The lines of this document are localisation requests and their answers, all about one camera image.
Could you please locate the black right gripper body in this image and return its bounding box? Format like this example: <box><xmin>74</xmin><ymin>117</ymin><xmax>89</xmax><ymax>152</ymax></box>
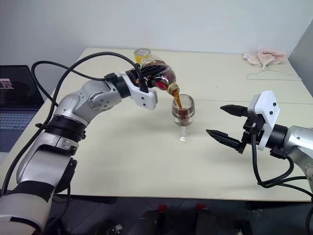
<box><xmin>242</xmin><ymin>114</ymin><xmax>267</xmax><ymax>147</ymax></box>

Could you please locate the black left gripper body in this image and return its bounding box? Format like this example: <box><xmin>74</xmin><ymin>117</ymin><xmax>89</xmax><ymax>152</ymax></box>
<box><xmin>125</xmin><ymin>68</ymin><xmax>147</xmax><ymax>88</ymax></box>

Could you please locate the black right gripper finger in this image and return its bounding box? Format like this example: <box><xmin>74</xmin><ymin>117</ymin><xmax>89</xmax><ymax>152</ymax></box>
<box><xmin>206</xmin><ymin>129</ymin><xmax>246</xmax><ymax>154</ymax></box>
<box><xmin>220</xmin><ymin>104</ymin><xmax>250</xmax><ymax>118</ymax></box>

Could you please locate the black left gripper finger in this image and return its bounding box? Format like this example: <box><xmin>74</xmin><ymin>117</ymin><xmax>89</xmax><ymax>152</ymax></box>
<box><xmin>140</xmin><ymin>62</ymin><xmax>170</xmax><ymax>75</ymax></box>
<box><xmin>146</xmin><ymin>76</ymin><xmax>162</xmax><ymax>89</ymax></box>

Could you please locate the clear bottle with brown drink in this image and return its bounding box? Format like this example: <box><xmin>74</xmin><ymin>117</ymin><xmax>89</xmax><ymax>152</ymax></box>
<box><xmin>140</xmin><ymin>57</ymin><xmax>181</xmax><ymax>96</ymax></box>

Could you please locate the clear wine glass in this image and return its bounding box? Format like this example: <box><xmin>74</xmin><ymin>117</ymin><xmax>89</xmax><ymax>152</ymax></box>
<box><xmin>171</xmin><ymin>94</ymin><xmax>196</xmax><ymax>144</ymax></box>

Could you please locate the yellow tape roll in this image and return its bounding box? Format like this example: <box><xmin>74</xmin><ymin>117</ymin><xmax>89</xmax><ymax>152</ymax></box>
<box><xmin>134</xmin><ymin>48</ymin><xmax>151</xmax><ymax>64</ymax></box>

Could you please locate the crumpled pink cloth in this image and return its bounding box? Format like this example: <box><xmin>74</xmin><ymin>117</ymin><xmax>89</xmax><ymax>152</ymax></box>
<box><xmin>243</xmin><ymin>48</ymin><xmax>287</xmax><ymax>71</ymax></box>

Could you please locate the dark rounded shape red tab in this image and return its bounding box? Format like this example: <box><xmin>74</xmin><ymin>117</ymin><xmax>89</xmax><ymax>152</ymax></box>
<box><xmin>195</xmin><ymin>203</ymin><xmax>221</xmax><ymax>235</ymax></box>
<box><xmin>139</xmin><ymin>204</ymin><xmax>167</xmax><ymax>235</ymax></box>

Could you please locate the dark laptop computer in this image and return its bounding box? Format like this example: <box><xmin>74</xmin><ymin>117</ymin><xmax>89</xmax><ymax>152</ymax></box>
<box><xmin>0</xmin><ymin>65</ymin><xmax>45</xmax><ymax>153</ymax></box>

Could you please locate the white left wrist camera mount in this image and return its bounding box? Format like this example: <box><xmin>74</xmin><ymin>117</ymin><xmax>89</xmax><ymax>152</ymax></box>
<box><xmin>119</xmin><ymin>71</ymin><xmax>158</xmax><ymax>110</ymax></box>

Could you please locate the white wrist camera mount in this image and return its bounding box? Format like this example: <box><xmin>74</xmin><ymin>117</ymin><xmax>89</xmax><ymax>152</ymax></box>
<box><xmin>247</xmin><ymin>90</ymin><xmax>280</xmax><ymax>150</ymax></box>
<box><xmin>119</xmin><ymin>71</ymin><xmax>158</xmax><ymax>110</ymax></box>

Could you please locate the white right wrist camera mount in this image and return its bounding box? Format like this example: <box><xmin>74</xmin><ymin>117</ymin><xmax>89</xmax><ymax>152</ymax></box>
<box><xmin>247</xmin><ymin>90</ymin><xmax>280</xmax><ymax>150</ymax></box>

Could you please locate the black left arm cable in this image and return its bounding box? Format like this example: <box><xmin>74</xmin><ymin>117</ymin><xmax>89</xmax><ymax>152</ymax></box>
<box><xmin>1</xmin><ymin>51</ymin><xmax>150</xmax><ymax>196</ymax></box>

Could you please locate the thin white wire hanger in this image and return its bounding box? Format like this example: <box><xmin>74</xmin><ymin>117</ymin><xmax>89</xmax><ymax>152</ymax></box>
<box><xmin>246</xmin><ymin>65</ymin><xmax>302</xmax><ymax>81</ymax></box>

